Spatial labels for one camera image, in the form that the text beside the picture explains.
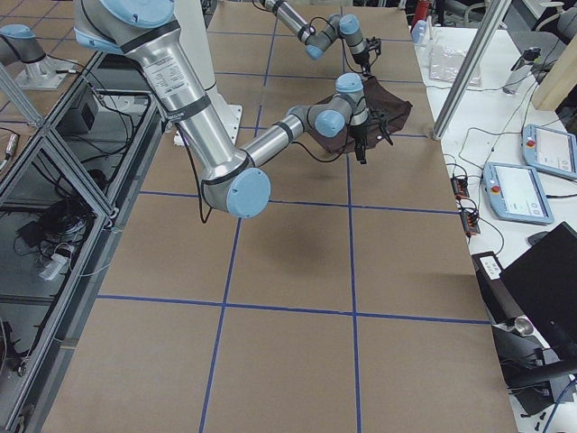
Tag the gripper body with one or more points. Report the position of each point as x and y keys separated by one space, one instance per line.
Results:
x=359 y=133
x=362 y=59

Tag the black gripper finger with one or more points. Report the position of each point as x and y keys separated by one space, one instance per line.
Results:
x=366 y=70
x=360 y=153

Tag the brown t-shirt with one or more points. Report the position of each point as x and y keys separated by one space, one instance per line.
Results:
x=377 y=98

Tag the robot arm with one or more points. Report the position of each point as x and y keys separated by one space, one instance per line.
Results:
x=232 y=181
x=319 y=34

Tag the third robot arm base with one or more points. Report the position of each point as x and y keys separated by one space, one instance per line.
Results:
x=41 y=72

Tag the clear acrylic rack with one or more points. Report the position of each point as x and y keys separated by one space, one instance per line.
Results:
x=443 y=53

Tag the red cylinder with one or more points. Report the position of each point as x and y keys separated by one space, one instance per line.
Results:
x=421 y=10

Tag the water bottle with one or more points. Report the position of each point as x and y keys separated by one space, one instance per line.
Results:
x=521 y=69

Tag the brown paper table cover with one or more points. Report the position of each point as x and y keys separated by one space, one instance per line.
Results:
x=348 y=305

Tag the near teach pendant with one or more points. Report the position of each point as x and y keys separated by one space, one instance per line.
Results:
x=516 y=194

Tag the teach pendant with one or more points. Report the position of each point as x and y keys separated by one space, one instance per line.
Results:
x=516 y=194
x=550 y=151

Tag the far teach pendant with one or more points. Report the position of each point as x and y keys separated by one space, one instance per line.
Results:
x=550 y=151

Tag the black laptop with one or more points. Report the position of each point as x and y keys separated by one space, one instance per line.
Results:
x=542 y=281

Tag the black paper roll holder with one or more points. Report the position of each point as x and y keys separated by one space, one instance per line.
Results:
x=534 y=373

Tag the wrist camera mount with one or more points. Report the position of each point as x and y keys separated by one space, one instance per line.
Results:
x=373 y=44
x=381 y=121

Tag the aluminium frame post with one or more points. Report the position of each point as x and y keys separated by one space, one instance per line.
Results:
x=495 y=13

